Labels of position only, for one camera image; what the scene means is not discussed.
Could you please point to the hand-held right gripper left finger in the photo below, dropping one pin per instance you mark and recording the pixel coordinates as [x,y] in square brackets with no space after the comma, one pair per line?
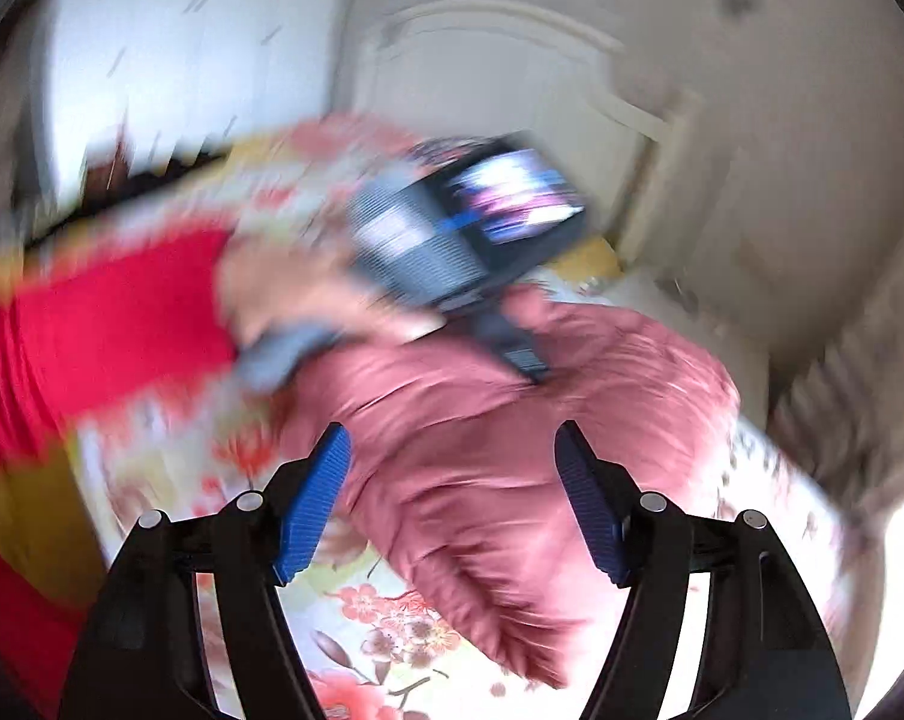
[313,510]

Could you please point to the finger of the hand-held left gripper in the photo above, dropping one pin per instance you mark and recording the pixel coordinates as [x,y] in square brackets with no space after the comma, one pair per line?
[515,349]

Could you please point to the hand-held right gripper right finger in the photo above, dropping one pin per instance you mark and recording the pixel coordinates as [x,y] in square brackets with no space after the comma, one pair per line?
[588,510]

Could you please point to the pink quilted jacket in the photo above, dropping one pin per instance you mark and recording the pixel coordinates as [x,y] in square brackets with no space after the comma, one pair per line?
[459,465]

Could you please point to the person's left forearm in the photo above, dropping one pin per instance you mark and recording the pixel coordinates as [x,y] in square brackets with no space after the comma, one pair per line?
[107,330]

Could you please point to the person's left hand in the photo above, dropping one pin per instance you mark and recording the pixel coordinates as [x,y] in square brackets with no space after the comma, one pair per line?
[294,285]

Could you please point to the yellow pillow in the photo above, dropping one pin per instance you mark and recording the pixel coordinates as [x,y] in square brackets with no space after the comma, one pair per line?
[590,262]

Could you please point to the floral bed sheet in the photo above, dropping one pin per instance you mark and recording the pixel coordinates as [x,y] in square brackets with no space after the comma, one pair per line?
[392,615]

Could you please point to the white wooden headboard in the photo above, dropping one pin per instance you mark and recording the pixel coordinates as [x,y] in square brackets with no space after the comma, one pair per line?
[497,75]

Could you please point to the striped patterned curtain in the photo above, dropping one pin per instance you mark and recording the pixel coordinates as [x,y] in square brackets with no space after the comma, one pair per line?
[849,405]

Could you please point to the yellow cloth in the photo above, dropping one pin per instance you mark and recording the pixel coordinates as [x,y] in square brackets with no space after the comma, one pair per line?
[32,525]

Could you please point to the white wardrobe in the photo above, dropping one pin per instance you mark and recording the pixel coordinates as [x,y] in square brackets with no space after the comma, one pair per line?
[197,37]

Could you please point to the red cloth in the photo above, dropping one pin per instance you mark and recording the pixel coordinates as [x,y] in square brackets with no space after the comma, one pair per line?
[9,600]

